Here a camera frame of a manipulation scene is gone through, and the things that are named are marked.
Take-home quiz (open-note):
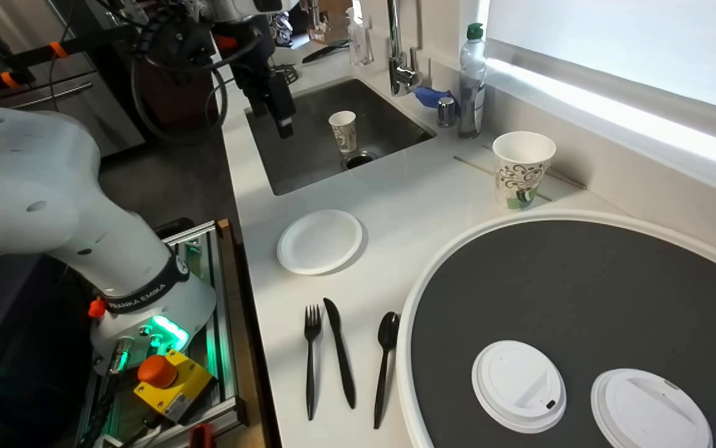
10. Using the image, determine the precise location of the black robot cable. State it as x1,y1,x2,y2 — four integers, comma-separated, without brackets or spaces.
125,8,232,147

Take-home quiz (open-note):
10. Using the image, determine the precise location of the black plastic fork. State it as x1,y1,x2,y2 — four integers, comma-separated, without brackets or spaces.
302,300,327,423

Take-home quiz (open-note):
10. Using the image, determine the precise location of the black sink drain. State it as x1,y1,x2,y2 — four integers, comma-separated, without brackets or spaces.
343,152,376,172

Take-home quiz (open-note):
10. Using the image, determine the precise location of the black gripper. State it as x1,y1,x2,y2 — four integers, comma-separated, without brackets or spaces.
237,33,299,138

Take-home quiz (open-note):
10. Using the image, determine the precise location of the white cup lid sip hole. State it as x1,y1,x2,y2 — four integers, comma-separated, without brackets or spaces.
467,339,570,438

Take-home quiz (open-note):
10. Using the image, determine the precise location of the black plastic spoon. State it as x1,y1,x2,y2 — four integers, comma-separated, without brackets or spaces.
371,308,404,431

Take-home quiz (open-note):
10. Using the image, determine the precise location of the clear bottle green cap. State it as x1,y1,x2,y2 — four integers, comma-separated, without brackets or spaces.
455,20,491,138

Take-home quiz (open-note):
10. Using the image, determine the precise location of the stainless steel appliance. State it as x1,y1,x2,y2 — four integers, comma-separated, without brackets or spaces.
0,46,150,158

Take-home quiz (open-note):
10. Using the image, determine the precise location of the yellow emergency stop box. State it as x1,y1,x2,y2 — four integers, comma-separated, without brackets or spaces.
132,351,215,423

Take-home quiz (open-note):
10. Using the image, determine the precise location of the white cup lid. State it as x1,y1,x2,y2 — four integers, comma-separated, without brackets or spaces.
587,366,716,448

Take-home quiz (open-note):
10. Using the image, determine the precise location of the chrome sink faucet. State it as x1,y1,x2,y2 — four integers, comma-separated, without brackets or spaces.
385,0,429,97

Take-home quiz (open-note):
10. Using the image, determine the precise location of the stainless steel sink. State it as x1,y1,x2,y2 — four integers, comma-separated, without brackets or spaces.
245,76,441,199

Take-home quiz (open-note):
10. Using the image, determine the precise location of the small metal can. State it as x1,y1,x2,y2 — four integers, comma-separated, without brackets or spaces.
436,95,461,128

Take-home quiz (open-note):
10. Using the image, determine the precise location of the metal robot stand frame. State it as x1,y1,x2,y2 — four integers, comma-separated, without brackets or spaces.
74,217,253,448

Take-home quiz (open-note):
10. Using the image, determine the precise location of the white round plate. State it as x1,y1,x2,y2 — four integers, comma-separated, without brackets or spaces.
275,207,369,279

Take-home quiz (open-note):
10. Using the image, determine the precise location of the round black tray white rim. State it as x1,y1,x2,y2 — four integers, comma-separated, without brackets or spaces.
396,209,716,448

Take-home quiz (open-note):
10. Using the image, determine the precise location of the white printed paper cup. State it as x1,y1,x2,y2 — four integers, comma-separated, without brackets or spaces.
491,128,559,209
327,107,360,158

